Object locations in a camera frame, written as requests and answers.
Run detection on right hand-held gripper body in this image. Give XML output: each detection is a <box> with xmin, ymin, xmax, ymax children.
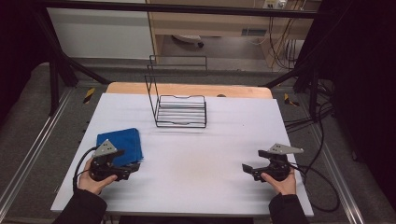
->
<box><xmin>252</xmin><ymin>143</ymin><xmax>304</xmax><ymax>183</ymax></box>

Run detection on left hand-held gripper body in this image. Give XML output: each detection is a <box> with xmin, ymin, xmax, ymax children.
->
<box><xmin>89</xmin><ymin>139</ymin><xmax>132</xmax><ymax>183</ymax></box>

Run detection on blue cloth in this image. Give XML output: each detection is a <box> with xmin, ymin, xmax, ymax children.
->
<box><xmin>96</xmin><ymin>127</ymin><xmax>145</xmax><ymax>167</ymax></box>

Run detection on black wire rack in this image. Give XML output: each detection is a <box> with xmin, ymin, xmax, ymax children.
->
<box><xmin>144</xmin><ymin>55</ymin><xmax>208</xmax><ymax>129</ymax></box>

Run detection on person's left hand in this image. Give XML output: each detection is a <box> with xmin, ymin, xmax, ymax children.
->
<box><xmin>78</xmin><ymin>157</ymin><xmax>119</xmax><ymax>196</ymax></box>

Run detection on person's right hand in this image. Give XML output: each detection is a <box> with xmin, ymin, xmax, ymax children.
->
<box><xmin>261</xmin><ymin>169</ymin><xmax>297</xmax><ymax>196</ymax></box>

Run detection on white table cover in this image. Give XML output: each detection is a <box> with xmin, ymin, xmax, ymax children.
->
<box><xmin>50</xmin><ymin>92</ymin><xmax>315</xmax><ymax>217</ymax></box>

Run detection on yellow black floor tape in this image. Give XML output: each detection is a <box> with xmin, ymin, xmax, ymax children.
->
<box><xmin>82</xmin><ymin>87</ymin><xmax>96</xmax><ymax>105</ymax></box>
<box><xmin>283</xmin><ymin>92</ymin><xmax>300</xmax><ymax>107</ymax></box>

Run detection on wooden table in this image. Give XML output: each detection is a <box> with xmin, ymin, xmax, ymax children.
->
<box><xmin>106</xmin><ymin>81</ymin><xmax>274</xmax><ymax>100</ymax></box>

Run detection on white cabinet panel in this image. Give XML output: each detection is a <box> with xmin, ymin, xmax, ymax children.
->
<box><xmin>46</xmin><ymin>7</ymin><xmax>155</xmax><ymax>60</ymax></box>

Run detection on black curtain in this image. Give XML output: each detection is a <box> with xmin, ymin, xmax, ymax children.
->
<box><xmin>0</xmin><ymin>0</ymin><xmax>50</xmax><ymax>125</ymax></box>
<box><xmin>306</xmin><ymin>0</ymin><xmax>396</xmax><ymax>213</ymax></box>

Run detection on office chair base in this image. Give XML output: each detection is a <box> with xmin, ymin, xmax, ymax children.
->
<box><xmin>172</xmin><ymin>34</ymin><xmax>205</xmax><ymax>49</ymax></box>

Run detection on light wooden desk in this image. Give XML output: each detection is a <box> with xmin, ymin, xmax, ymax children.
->
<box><xmin>146</xmin><ymin>0</ymin><xmax>321</xmax><ymax>64</ymax></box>

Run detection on white power strip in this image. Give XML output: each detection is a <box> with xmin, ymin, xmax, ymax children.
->
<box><xmin>262</xmin><ymin>0</ymin><xmax>288</xmax><ymax>9</ymax></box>

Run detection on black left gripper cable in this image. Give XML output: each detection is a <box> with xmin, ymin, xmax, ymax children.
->
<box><xmin>72</xmin><ymin>146</ymin><xmax>98</xmax><ymax>192</ymax></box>

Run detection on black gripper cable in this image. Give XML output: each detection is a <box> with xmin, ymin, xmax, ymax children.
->
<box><xmin>72</xmin><ymin>146</ymin><xmax>98</xmax><ymax>192</ymax></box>
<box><xmin>289</xmin><ymin>162</ymin><xmax>341</xmax><ymax>214</ymax></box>

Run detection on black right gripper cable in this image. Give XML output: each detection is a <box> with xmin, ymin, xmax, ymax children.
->
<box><xmin>289</xmin><ymin>162</ymin><xmax>341</xmax><ymax>214</ymax></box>

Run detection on black floor cables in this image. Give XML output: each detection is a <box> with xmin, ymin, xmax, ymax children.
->
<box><xmin>283</xmin><ymin>78</ymin><xmax>336</xmax><ymax>133</ymax></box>

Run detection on aluminium floor rail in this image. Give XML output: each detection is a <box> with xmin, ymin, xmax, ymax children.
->
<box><xmin>306</xmin><ymin>124</ymin><xmax>366</xmax><ymax>224</ymax></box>
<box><xmin>0</xmin><ymin>88</ymin><xmax>75</xmax><ymax>216</ymax></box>

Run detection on hanging cable bundle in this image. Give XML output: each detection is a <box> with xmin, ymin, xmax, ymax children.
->
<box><xmin>268</xmin><ymin>17</ymin><xmax>305</xmax><ymax>71</ymax></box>

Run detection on black metal frame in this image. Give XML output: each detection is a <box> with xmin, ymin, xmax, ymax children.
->
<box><xmin>32</xmin><ymin>0</ymin><xmax>331</xmax><ymax>122</ymax></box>

